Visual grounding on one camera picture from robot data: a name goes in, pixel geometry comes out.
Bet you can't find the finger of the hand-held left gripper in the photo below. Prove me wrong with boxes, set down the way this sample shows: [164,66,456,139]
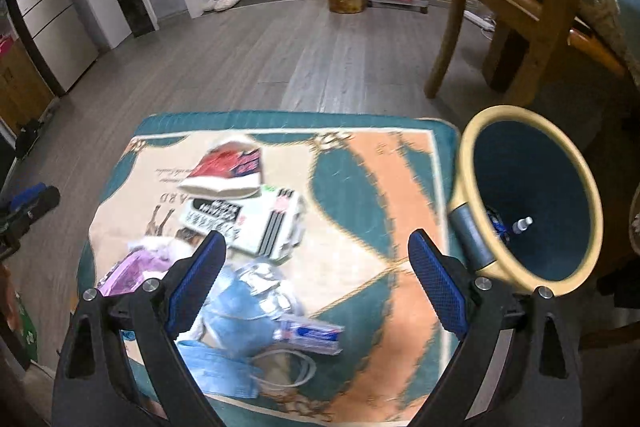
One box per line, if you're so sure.
[0,184,62,228]

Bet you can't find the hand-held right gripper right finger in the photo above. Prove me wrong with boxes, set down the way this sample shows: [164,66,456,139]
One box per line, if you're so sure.
[407,228,584,427]

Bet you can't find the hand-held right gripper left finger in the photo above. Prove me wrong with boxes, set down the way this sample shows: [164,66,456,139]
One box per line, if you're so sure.
[56,229,228,427]

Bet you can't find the blue face mask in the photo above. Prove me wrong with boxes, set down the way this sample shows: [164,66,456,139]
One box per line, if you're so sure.
[199,267,282,349]
[176,339,262,401]

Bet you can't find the purple packet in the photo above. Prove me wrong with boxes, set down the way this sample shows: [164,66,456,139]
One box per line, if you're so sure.
[97,252,173,298]

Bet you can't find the white cable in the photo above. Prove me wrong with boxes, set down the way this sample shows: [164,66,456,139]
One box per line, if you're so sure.
[249,348,319,391]

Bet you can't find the beige rimmed trash bin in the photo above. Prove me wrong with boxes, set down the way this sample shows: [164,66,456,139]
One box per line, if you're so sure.
[446,105,605,298]

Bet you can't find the crumpled silver foil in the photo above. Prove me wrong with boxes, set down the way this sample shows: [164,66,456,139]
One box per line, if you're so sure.
[234,259,307,319]

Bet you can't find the blue wrapper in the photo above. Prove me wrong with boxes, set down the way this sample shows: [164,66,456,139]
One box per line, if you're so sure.
[486,206,512,247]

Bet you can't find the red and white packet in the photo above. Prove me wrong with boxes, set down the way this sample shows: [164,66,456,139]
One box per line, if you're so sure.
[177,132,264,200]

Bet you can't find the printed teal and orange mat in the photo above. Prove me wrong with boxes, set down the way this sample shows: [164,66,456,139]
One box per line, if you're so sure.
[77,109,462,427]

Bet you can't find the clear packet with blue label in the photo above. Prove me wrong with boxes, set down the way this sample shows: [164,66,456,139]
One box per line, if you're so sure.
[272,314,347,356]

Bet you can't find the green box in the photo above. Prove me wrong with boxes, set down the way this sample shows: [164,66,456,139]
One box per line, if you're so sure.
[12,292,39,364]

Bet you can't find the silver refrigerator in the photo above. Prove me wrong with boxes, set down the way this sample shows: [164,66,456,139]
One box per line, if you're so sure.
[4,0,102,96]

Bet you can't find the white power strip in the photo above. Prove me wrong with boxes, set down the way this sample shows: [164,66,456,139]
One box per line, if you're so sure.
[462,9,497,31]

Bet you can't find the wooden chair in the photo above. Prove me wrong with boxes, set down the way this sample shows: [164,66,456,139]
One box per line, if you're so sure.
[425,0,588,108]
[567,14,629,81]

